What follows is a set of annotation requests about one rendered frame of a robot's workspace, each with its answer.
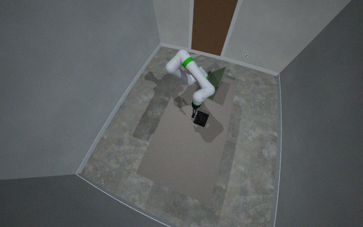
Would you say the black lighting desk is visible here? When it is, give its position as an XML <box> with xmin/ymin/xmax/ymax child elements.
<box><xmin>193</xmin><ymin>111</ymin><xmax>209</xmax><ymax>127</ymax></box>

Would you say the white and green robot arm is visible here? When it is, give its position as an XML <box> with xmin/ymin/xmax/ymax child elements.
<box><xmin>165</xmin><ymin>49</ymin><xmax>215</xmax><ymax>108</ymax></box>

